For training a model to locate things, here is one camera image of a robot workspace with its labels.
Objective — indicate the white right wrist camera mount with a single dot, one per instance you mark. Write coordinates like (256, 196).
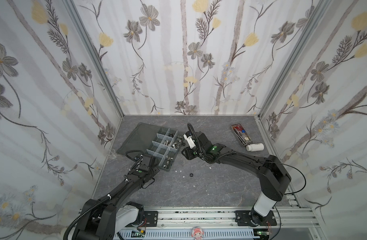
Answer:
(190, 141)

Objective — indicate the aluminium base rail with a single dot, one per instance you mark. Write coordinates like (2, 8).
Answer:
(224, 223)

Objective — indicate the pink doll figure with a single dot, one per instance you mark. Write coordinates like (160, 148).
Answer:
(197, 233)

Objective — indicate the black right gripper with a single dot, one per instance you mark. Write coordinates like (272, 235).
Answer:
(187, 151)

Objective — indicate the white plastic bottle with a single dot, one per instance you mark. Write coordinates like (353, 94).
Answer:
(255, 147)

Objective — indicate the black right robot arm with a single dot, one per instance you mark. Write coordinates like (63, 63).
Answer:
(274, 178)

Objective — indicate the grey metal tool tray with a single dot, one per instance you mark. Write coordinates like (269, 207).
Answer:
(241, 134)

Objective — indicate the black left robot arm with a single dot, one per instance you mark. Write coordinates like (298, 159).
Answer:
(97, 218)

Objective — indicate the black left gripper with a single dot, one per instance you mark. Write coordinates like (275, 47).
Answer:
(156, 170)

